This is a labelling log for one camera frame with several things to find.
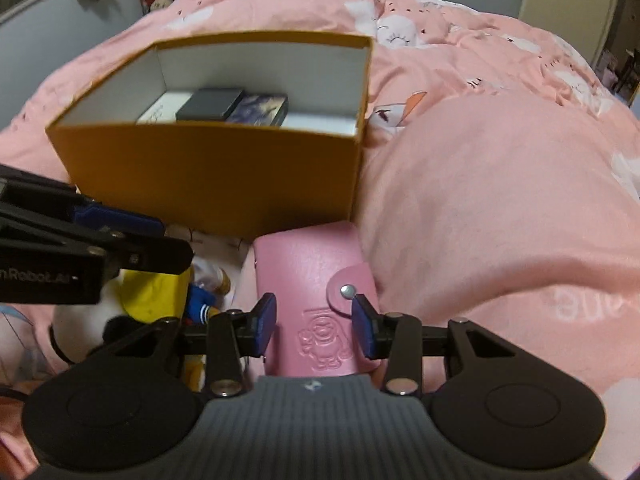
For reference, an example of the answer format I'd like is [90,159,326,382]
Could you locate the white long glasses case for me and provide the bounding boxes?
[136,91,193,125]

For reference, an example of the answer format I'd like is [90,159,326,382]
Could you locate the small duck plush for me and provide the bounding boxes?
[185,255,236,327]

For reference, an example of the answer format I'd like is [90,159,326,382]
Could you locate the black box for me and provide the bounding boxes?
[176,88,246,122]

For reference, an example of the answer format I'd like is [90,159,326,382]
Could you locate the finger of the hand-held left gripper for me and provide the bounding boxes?
[86,232,196,276]
[74,201,166,238]

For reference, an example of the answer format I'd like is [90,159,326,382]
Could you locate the grey photo card box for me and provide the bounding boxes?
[225,94,290,127]

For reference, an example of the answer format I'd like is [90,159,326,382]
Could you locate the pink leather card holder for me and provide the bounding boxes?
[251,220,381,378]

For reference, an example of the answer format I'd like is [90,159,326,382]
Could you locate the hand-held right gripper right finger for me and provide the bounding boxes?
[351,293,538,397]

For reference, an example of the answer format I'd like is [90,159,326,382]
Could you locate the dark wooden chair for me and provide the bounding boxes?
[620,47,640,98]

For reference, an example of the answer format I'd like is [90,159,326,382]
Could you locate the pink printed duvet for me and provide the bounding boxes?
[0,0,640,480]

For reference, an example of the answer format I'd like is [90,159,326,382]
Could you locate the yellow plush toy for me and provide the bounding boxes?
[182,354,208,393]

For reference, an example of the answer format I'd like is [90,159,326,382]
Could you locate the white door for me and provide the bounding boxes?
[517,0,623,66]

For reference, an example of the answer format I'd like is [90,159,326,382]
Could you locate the white plush toy pink stripes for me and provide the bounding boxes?
[50,280,126,367]

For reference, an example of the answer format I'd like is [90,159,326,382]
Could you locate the orange cardboard box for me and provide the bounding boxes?
[45,31,375,240]

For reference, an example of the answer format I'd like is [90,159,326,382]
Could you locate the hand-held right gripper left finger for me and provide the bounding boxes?
[97,291,278,399]

